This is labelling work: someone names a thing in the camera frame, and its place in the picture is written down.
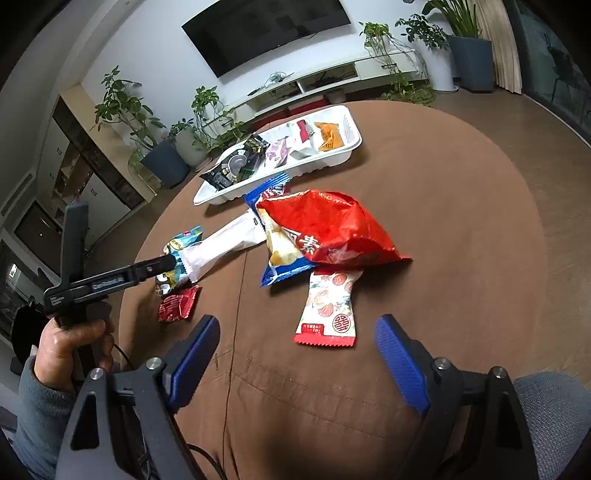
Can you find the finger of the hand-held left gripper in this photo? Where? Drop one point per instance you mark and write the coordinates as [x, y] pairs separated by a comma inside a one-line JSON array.
[[157, 266]]

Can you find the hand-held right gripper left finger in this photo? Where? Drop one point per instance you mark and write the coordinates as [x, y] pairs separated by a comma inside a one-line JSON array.
[[194, 360]]

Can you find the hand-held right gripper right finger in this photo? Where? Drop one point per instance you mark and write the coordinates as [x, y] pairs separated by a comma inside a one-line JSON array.
[[399, 364]]

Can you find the cartoon face snack packet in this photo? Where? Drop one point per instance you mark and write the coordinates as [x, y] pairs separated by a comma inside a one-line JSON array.
[[182, 242]]

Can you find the black and grey snack packet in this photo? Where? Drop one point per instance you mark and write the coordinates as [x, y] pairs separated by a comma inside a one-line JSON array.
[[231, 168]]

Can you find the pink and purple snack packet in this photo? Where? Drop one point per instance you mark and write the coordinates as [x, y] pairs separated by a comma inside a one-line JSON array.
[[277, 151]]

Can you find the gold packet with red circle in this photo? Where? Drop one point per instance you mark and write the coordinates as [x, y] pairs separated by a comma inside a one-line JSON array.
[[304, 130]]

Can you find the orange snack packet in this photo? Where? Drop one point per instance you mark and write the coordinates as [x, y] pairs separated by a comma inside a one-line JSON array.
[[330, 136]]

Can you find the white plastic tray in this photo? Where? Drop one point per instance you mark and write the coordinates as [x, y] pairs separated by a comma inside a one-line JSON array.
[[341, 131]]

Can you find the person's left forearm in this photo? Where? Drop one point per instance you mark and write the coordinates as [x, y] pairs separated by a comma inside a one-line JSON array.
[[41, 415]]

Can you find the person's left hand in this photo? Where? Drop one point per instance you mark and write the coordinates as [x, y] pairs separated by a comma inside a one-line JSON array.
[[64, 355]]

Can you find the small dark red snack packet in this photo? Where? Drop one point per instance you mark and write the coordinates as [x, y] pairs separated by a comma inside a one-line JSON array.
[[178, 303]]

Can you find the plain white snack packet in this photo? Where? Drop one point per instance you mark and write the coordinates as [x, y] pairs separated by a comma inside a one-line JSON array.
[[221, 247]]

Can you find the white packet with fruit print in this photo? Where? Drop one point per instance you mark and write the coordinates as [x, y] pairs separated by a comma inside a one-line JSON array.
[[330, 309]]

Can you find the tall plant in blue-grey pot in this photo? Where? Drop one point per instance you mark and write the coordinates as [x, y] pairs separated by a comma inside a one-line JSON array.
[[164, 159]]

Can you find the blue chips packet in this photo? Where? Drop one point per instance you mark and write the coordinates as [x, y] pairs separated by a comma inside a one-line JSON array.
[[281, 263]]

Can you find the small plant in grey pot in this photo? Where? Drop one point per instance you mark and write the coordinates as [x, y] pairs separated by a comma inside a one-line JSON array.
[[191, 145]]

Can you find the large red snack bag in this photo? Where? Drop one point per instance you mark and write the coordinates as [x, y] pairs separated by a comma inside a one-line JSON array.
[[337, 226]]

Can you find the person's right leg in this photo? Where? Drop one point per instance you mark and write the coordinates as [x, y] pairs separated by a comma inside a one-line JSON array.
[[549, 415]]

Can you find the trailing vine plant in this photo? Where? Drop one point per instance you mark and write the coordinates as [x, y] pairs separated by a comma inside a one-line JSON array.
[[207, 104], [401, 83]]

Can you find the white television cabinet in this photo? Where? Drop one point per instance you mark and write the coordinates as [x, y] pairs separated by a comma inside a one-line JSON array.
[[295, 90]]

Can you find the bushy plant in white pot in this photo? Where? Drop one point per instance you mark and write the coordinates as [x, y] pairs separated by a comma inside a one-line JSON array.
[[438, 64]]

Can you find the broad-leaf plant in blue-grey pot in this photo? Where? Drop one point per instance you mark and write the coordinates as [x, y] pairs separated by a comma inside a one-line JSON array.
[[471, 62]]

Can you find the beige curtain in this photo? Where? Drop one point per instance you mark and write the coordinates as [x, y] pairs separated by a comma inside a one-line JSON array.
[[503, 50]]

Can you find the glass sliding door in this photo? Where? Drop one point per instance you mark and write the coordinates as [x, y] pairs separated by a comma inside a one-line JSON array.
[[554, 69]]

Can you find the wood and white wall cabinet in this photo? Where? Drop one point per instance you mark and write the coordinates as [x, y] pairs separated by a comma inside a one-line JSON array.
[[92, 184]]

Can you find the wall-mounted black television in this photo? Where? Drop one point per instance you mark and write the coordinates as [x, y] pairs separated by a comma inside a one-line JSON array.
[[263, 30]]

